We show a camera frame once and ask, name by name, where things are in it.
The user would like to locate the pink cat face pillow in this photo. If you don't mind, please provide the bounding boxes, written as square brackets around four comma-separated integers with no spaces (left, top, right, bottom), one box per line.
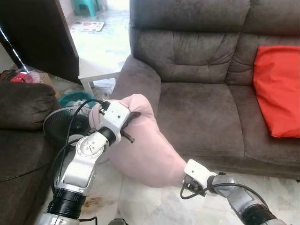
[89,94,189,188]

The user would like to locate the grey fabric sofa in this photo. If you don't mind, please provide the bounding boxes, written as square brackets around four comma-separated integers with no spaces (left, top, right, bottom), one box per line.
[110,0,300,182]

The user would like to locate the printed floor mat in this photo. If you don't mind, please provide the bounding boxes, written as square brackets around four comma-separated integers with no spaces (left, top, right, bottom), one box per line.
[69,21,105,33]

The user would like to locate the red pillow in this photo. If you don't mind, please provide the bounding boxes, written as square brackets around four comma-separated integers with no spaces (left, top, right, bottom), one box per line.
[253,45,300,139]

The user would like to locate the white side table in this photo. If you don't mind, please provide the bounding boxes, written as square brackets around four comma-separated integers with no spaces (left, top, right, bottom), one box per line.
[78,55,132,97]

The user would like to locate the teal plastic basket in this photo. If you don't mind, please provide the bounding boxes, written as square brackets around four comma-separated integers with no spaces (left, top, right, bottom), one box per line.
[58,90,97,109]

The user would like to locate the black desk fan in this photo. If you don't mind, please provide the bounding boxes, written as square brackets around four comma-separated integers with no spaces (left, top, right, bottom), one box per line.
[43,105,111,165]

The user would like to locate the silver left robot leg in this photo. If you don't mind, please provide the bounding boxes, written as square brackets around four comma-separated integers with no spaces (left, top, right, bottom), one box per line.
[108,218,130,225]

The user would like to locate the brown cardboard box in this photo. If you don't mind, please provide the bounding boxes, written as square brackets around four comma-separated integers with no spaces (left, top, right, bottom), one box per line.
[40,73,60,90]

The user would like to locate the clear plastic bag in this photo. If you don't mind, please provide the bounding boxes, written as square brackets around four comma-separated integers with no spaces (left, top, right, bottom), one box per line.
[24,69,42,83]

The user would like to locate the red box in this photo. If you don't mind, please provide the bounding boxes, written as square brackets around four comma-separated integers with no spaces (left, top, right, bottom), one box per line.
[9,70,33,84]

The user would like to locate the teal plastic stool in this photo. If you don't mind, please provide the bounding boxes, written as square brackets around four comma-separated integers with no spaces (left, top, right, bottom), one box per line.
[73,0,102,17]

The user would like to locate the dark brown wooden door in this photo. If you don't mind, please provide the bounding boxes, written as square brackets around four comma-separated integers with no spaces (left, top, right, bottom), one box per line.
[0,0,81,84]

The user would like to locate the black shiny bar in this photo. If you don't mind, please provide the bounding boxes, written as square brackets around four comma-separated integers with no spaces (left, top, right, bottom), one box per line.
[0,26,30,72]

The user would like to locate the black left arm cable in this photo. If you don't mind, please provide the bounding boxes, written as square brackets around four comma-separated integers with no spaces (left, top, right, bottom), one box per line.
[49,97,109,194]

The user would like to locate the black fan power cable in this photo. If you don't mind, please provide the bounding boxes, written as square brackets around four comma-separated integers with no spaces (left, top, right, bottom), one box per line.
[0,161,53,184]

